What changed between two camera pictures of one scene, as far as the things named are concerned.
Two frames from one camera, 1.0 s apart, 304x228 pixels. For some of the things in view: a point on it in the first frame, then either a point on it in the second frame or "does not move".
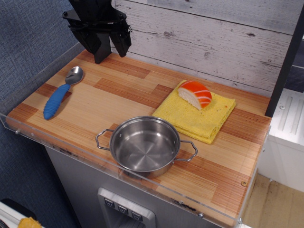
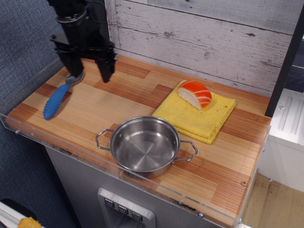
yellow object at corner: x=29 y=222 does not move
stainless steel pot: x=145 y=146 does not move
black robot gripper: x=89 y=17 → x=85 y=37
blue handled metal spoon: x=73 y=75 does not move
